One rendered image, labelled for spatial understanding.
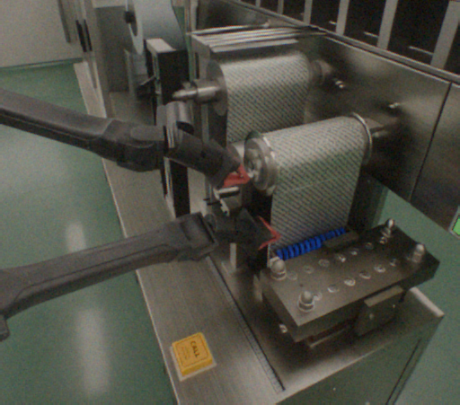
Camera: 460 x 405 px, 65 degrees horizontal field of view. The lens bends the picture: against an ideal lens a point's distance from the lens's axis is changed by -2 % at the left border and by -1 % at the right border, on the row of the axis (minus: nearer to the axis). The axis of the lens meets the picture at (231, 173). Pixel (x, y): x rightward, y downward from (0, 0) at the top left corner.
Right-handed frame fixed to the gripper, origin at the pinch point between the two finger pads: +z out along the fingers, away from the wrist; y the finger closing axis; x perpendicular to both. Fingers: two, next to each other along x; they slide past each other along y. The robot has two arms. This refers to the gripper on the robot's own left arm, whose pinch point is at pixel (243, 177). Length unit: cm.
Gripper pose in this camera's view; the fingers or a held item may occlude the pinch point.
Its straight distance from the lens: 78.4
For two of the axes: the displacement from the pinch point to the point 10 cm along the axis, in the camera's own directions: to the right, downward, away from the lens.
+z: 6.8, 3.2, 6.5
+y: 4.5, 5.2, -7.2
